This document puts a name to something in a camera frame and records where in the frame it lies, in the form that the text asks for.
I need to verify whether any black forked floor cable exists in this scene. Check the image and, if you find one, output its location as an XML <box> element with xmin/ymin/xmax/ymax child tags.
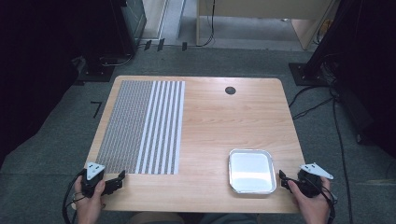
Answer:
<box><xmin>288</xmin><ymin>85</ymin><xmax>334</xmax><ymax>121</ymax></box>

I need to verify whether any black stand base plate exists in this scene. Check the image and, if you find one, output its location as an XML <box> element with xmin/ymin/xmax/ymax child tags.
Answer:
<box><xmin>288</xmin><ymin>62</ymin><xmax>331</xmax><ymax>87</ymax></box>

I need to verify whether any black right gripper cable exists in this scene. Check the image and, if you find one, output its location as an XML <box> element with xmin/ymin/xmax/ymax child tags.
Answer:
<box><xmin>306</xmin><ymin>176</ymin><xmax>338</xmax><ymax>224</ymax></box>

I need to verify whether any grey striped woven placemat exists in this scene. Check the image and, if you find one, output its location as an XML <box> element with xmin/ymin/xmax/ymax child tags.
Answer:
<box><xmin>95</xmin><ymin>79</ymin><xmax>187</xmax><ymax>175</ymax></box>

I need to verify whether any black tape corner mark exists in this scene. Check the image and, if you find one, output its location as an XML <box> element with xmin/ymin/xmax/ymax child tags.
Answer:
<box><xmin>90</xmin><ymin>100</ymin><xmax>103</xmax><ymax>119</ymax></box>

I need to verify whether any long black floor cable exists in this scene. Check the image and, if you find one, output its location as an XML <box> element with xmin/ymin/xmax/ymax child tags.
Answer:
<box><xmin>330</xmin><ymin>90</ymin><xmax>355</xmax><ymax>224</ymax></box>

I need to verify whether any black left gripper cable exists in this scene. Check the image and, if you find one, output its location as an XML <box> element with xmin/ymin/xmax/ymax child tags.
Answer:
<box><xmin>62</xmin><ymin>168</ymin><xmax>87</xmax><ymax>224</ymax></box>

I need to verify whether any black hanging cable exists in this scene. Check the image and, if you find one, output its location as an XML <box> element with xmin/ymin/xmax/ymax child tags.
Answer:
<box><xmin>186</xmin><ymin>0</ymin><xmax>217</xmax><ymax>49</ymax></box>

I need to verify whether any dark glass cabinet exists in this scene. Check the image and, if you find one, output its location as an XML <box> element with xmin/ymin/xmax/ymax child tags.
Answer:
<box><xmin>120</xmin><ymin>0</ymin><xmax>148</xmax><ymax>48</ymax></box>

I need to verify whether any person's right hand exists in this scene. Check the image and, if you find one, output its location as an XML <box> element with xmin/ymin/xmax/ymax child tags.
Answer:
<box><xmin>287</xmin><ymin>176</ymin><xmax>332</xmax><ymax>224</ymax></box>

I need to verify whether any light wooden desk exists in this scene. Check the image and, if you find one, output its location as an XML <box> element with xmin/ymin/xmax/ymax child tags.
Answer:
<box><xmin>195</xmin><ymin>0</ymin><xmax>340</xmax><ymax>51</ymax></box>

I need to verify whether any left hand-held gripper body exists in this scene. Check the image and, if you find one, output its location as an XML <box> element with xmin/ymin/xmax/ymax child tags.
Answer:
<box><xmin>80</xmin><ymin>161</ymin><xmax>117</xmax><ymax>199</ymax></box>

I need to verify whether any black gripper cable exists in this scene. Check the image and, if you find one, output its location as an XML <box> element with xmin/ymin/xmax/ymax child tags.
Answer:
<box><xmin>306</xmin><ymin>176</ymin><xmax>338</xmax><ymax>224</ymax></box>
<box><xmin>62</xmin><ymin>168</ymin><xmax>87</xmax><ymax>224</ymax></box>

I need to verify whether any person's left hand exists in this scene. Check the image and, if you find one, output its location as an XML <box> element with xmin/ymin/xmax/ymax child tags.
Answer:
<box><xmin>74</xmin><ymin>179</ymin><xmax>107</xmax><ymax>224</ymax></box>

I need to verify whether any black stand base with post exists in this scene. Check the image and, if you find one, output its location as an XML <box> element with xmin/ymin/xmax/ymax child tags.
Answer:
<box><xmin>73</xmin><ymin>0</ymin><xmax>138</xmax><ymax>86</ymax></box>

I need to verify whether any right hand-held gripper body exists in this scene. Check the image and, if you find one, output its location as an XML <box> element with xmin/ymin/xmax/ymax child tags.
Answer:
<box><xmin>292</xmin><ymin>161</ymin><xmax>334</xmax><ymax>199</ymax></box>

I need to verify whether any silver foil tray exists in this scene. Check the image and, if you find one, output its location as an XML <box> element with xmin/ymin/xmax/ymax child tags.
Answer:
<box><xmin>228</xmin><ymin>148</ymin><xmax>277</xmax><ymax>195</ymax></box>

